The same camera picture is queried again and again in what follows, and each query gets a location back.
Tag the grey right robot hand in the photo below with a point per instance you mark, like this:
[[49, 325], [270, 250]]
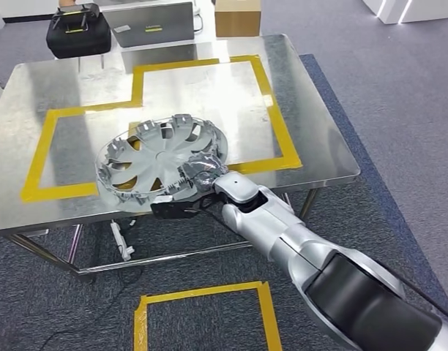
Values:
[[206, 172]]

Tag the person's hand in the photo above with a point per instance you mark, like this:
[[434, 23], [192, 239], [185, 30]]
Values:
[[65, 3]]

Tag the grey plastic wheel hubcap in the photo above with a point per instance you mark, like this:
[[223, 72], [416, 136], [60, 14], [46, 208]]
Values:
[[161, 155]]

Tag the brown cardboard box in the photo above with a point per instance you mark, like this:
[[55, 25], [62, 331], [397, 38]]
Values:
[[238, 22]]

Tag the white lit plinths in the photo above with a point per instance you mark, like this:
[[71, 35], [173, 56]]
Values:
[[410, 9]]

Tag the steel workbench table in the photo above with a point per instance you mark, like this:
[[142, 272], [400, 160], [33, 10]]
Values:
[[209, 97]]

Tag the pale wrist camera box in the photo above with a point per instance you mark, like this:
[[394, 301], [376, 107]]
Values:
[[165, 208]]

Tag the grey laptop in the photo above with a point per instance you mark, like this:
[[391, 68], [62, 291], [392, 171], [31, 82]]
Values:
[[147, 26]]

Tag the black carry bag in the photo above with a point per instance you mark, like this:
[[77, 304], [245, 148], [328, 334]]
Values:
[[77, 41]]

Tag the white power strip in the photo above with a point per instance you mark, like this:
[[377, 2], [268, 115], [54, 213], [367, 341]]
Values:
[[120, 240]]

